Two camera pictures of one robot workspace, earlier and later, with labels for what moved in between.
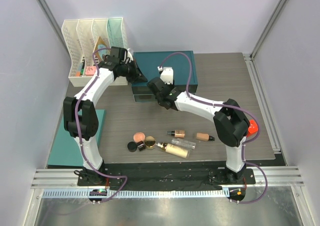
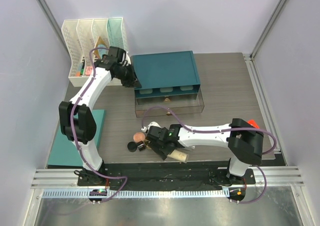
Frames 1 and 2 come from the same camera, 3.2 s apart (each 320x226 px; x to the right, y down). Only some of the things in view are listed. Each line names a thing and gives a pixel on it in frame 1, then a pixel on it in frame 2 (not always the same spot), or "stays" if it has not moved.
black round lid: (132, 146) stays
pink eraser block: (90, 71) stays
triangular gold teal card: (100, 45) stays
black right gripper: (172, 86) -> (162, 152)
